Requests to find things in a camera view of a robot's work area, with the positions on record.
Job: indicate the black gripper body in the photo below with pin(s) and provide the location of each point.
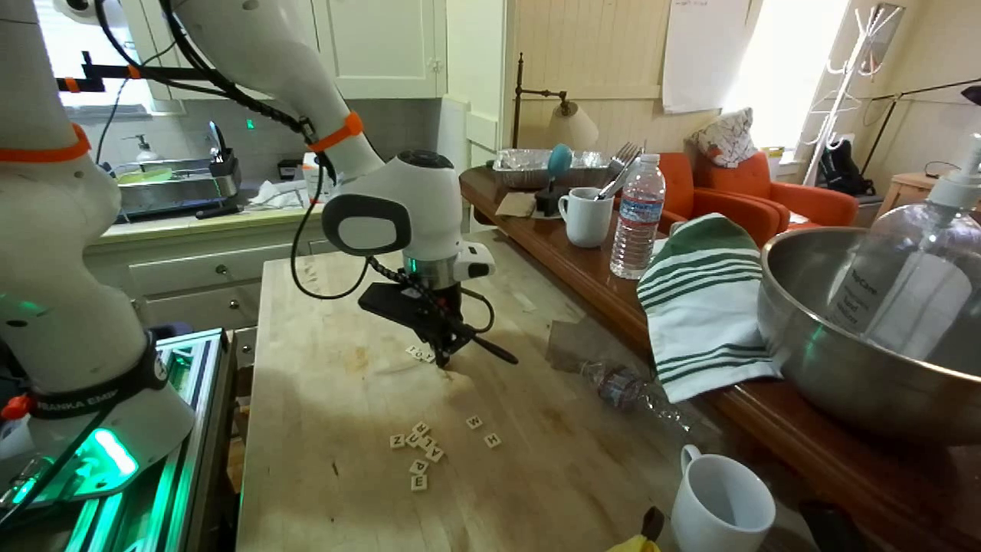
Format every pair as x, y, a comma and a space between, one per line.
445, 312

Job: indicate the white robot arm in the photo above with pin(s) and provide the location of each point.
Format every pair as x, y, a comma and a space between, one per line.
61, 265

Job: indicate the white letter tile R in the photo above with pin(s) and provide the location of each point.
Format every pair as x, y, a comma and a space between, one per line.
420, 426

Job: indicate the white letter tile U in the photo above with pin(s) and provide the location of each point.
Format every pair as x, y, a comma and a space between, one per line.
414, 440

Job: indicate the white letter tile L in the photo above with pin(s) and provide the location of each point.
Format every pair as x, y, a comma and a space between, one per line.
428, 444

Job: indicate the white letter tile Z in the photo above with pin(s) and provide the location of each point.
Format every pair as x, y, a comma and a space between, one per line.
396, 444

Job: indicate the white letter tile A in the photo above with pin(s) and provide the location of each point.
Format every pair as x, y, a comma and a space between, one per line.
436, 452

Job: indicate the white letter tile H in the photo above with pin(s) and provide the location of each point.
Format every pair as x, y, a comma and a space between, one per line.
491, 440

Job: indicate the white letter tile P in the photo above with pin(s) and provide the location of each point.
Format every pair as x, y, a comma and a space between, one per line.
418, 467

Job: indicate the brown paper sheet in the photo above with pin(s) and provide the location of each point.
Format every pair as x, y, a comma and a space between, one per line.
514, 203

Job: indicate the white letter tile E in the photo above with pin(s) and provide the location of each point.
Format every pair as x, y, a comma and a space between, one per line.
418, 481

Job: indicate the white ceramic mug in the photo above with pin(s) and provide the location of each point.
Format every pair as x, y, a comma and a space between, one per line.
585, 220
714, 510

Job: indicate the aluminium foil tray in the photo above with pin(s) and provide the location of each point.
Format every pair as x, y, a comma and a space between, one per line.
521, 159

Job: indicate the crushed clear plastic bottle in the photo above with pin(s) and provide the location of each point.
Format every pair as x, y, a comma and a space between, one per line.
616, 387

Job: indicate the blue fan object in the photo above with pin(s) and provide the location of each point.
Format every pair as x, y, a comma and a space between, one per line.
560, 159

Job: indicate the white crumpled rag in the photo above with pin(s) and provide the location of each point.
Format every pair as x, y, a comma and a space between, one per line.
278, 195

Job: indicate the metal spoon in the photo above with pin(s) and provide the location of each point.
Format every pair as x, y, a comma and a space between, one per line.
611, 186

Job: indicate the clear plastic water bottle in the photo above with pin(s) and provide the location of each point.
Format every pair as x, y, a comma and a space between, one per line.
638, 220

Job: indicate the floor lamp beige shade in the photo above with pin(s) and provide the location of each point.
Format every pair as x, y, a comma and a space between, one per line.
574, 128

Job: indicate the beige drawer cabinet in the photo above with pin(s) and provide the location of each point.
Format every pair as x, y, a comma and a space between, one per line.
205, 270

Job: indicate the green striped white towel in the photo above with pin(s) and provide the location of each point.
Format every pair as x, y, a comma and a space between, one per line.
706, 308

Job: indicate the black kitchen faucet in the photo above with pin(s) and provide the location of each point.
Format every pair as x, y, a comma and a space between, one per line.
222, 163

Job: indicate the steel kitchen sink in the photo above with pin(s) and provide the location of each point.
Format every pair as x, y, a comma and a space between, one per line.
170, 192

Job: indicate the orange armchair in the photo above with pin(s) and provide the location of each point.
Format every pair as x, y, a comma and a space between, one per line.
746, 201

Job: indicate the patterned cushion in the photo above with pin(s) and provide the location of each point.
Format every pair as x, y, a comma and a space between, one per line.
724, 138

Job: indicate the small sink soap dispenser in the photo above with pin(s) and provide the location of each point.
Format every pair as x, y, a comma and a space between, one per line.
142, 154

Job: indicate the large steel mixing bowl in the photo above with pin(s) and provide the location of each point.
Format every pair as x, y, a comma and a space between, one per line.
816, 357

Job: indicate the black metal boom stand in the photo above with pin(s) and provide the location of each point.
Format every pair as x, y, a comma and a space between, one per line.
125, 76

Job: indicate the black bag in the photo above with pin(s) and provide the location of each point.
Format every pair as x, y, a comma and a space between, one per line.
845, 169

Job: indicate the dark brown wooden table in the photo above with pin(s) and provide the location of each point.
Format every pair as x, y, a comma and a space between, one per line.
869, 479

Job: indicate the white coat rack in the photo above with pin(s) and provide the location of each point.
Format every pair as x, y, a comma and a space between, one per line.
845, 87

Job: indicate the clear soap pump bottle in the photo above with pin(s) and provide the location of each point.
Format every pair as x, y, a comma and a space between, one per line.
910, 287

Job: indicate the small wooden side table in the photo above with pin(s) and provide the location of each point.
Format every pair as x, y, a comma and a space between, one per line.
910, 189

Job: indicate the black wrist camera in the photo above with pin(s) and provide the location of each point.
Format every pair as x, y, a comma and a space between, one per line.
399, 306

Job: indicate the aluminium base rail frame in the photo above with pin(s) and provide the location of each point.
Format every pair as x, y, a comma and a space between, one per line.
153, 491

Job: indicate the white hanging wall paper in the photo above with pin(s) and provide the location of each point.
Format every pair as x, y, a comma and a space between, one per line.
706, 55

